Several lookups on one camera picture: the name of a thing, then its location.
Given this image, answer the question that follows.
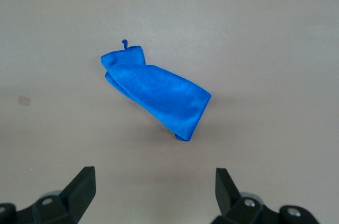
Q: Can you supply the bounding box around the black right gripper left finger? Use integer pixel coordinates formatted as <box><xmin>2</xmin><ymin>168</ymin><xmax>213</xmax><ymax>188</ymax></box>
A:
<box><xmin>0</xmin><ymin>166</ymin><xmax>96</xmax><ymax>224</ymax></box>

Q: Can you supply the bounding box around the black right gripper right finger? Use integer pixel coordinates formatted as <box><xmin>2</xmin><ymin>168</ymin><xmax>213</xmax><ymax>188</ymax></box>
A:
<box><xmin>211</xmin><ymin>167</ymin><xmax>318</xmax><ymax>224</ymax></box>

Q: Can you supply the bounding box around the blue microfibre towel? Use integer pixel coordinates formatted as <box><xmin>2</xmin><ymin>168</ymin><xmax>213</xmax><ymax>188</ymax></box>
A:
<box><xmin>100</xmin><ymin>39</ymin><xmax>212</xmax><ymax>142</ymax></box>

